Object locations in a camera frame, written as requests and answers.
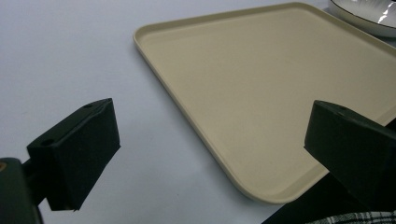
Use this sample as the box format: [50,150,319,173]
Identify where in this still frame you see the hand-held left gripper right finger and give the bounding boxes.
[304,99,396,213]

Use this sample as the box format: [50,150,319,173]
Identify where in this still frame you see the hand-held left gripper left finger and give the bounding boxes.
[21,97,121,212]

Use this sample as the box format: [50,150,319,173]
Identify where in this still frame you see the plaid cloth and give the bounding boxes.
[306,210,396,224]

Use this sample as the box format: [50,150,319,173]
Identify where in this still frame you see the beige plastic tray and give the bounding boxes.
[133,2,396,205]

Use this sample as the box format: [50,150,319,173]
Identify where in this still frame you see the white bowl with dark rim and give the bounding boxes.
[328,0,396,38]

